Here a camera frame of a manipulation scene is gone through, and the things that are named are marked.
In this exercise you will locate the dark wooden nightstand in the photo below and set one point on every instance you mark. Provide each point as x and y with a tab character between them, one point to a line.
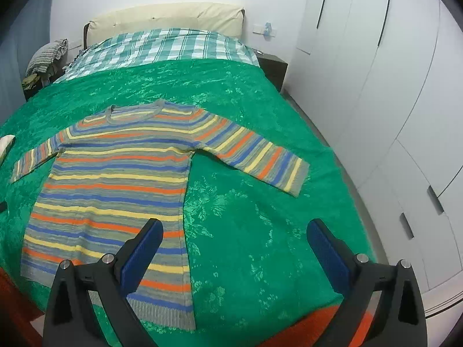
275	70

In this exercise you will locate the green patterned blanket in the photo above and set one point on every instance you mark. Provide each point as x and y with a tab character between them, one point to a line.
253	151

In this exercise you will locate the white wall socket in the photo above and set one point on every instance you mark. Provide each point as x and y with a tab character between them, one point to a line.
258	29

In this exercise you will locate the green checked bed sheet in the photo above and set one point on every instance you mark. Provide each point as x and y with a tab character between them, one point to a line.
162	47

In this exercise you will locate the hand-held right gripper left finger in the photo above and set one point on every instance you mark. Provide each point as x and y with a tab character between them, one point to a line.
143	256

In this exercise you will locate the olive green cloth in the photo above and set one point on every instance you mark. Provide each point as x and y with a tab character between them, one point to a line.
30	81

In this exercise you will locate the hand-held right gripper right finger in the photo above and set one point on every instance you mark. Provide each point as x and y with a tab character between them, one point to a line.
327	253

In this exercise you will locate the grey checked cloth pile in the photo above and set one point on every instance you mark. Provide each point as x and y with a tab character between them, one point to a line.
45	56

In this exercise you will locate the striped knit sweater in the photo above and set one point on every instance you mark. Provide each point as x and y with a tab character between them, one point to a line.
115	173

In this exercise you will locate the blue plug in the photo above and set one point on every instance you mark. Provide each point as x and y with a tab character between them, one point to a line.
268	29

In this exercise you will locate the orange blanket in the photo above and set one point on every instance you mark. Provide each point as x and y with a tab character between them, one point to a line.
307	327

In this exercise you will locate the white wardrobe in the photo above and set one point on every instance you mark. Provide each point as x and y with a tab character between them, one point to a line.
398	79

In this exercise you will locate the white cloth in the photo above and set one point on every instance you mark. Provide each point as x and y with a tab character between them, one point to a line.
6	144

